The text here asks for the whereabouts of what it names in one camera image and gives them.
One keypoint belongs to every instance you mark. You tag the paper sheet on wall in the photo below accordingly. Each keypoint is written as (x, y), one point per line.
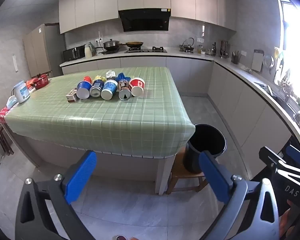
(15, 63)

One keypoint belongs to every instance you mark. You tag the gas stove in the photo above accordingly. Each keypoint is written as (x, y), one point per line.
(146, 50)

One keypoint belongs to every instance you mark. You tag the round metal strainer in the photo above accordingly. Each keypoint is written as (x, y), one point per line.
(268, 61)

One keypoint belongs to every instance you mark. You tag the dark bottle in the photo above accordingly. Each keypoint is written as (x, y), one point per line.
(214, 49)

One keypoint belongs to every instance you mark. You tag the black range hood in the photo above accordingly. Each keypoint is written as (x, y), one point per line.
(145, 20)

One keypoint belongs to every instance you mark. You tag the grey kettle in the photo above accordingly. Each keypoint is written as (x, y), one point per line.
(92, 48)

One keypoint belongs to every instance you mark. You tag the person's shoe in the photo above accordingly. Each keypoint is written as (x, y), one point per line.
(121, 237)

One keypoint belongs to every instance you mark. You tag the white jug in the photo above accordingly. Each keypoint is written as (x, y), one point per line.
(88, 51)

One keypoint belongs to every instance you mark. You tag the red packets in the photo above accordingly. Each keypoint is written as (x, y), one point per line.
(2, 115)

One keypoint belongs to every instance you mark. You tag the black microwave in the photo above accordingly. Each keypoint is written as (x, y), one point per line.
(72, 53)

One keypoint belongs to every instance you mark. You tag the person's right hand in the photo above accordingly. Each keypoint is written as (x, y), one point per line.
(285, 221)

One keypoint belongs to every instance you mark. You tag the red and white milk carton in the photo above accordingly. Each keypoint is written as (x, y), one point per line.
(72, 96)

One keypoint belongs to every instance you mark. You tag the wall socket pair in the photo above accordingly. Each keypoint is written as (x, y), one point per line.
(99, 40)

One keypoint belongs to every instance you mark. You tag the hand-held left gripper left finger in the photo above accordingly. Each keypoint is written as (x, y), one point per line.
(81, 177)

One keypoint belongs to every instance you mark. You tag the blue drink can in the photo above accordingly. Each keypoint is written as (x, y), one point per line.
(96, 88)

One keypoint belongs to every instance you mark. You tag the pot with lid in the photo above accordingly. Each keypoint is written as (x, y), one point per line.
(111, 44)

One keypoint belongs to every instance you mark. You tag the dark wooden stool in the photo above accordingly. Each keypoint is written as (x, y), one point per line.
(3, 142)

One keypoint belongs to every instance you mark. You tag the red and white paper cup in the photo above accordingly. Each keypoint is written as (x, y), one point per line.
(137, 87)

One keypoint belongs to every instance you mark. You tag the upper kitchen cabinets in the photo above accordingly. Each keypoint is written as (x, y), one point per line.
(145, 2)

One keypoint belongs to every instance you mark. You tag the black trash bin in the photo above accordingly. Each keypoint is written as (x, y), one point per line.
(205, 152)

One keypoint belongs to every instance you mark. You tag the black appliance front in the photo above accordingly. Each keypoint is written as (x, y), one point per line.
(283, 145)

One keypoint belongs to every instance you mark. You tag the dark utensil holder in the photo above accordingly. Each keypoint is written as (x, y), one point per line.
(235, 58)

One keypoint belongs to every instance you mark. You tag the window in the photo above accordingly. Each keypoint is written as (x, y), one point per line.
(298, 45)

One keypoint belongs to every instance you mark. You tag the wok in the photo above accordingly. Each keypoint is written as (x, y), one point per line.
(134, 44)

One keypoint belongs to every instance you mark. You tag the grey cutting board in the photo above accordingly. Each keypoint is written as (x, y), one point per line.
(257, 61)

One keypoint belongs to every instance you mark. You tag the dark printed tube can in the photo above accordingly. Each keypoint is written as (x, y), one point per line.
(124, 90)

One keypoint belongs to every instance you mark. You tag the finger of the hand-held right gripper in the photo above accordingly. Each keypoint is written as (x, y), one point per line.
(295, 153)
(267, 153)

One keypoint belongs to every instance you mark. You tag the blue patterned paper cup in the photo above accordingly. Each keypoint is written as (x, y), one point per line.
(108, 90)

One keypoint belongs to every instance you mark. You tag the yellow cloth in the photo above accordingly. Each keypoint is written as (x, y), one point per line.
(99, 77)

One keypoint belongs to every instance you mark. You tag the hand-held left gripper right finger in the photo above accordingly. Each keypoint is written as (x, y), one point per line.
(213, 177)

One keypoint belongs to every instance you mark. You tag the green checked tablecloth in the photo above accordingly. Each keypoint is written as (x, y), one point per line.
(110, 122)

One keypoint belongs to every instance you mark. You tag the red plastic bag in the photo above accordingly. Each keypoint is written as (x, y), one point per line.
(87, 79)

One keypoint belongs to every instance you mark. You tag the blue cloth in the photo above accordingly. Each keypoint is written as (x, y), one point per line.
(121, 76)

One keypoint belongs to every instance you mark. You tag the white and blue container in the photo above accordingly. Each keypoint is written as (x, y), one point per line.
(21, 92)

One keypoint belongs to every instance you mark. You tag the tall beige cabinet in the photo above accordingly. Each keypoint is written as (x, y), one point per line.
(41, 50)

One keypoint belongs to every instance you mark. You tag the utensil rack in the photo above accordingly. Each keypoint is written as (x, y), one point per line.
(224, 50)

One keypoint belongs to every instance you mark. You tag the induction cooker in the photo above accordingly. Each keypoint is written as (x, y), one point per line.
(110, 52)

